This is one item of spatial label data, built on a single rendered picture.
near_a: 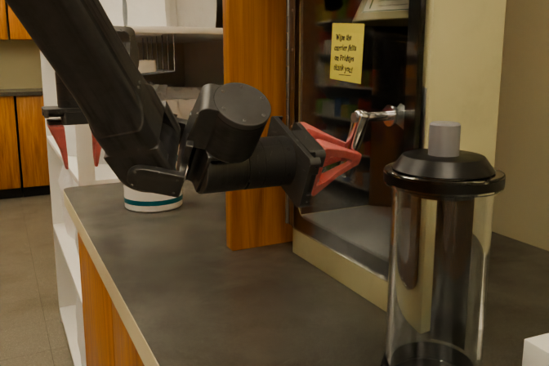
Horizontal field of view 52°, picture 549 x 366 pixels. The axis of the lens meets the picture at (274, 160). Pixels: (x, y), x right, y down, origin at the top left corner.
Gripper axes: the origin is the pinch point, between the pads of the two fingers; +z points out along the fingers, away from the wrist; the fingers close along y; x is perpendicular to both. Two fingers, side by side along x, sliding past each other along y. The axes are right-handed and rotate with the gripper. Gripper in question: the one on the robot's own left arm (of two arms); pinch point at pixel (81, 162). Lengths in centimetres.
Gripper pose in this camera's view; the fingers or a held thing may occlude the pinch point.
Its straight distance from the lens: 96.1
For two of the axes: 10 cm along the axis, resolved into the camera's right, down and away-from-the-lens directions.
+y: 9.0, -0.9, 4.3
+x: -4.4, -1.6, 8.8
